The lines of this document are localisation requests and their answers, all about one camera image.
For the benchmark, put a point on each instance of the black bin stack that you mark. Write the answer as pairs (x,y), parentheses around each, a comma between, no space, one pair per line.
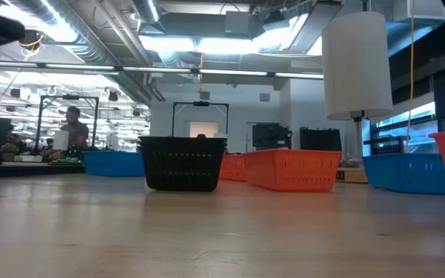
(320,139)

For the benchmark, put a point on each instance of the black box appliance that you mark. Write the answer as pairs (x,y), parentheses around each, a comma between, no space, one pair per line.
(270,136)

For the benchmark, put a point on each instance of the long ceiling light strip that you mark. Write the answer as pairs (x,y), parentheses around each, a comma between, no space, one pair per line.
(157,70)

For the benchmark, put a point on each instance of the blue slotted plastic basket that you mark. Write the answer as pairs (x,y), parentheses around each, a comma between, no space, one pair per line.
(408,173)
(112,164)

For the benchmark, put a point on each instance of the grey ceiling box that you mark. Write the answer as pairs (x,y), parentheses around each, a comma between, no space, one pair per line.
(238,22)

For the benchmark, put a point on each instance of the cardboard box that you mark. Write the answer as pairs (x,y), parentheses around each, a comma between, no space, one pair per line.
(352,175)

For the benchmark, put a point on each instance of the grey lamp stand pole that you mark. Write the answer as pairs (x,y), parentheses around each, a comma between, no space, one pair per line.
(358,139)

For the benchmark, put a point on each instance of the person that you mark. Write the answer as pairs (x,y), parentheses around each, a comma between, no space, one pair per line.
(76,133)

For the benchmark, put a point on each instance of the white cylindrical lamp shade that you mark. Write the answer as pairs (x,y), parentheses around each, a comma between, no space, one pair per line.
(355,65)

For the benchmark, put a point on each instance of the black slotted crate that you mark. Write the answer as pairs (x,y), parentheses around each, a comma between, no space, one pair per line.
(386,146)

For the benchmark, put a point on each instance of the dark background desk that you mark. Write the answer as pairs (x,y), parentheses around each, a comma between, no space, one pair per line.
(29,170)

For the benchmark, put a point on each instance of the small potted plant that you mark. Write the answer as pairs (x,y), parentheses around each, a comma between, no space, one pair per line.
(9,150)

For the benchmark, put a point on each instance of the silver ceiling duct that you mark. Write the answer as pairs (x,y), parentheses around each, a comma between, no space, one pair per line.
(145,9)

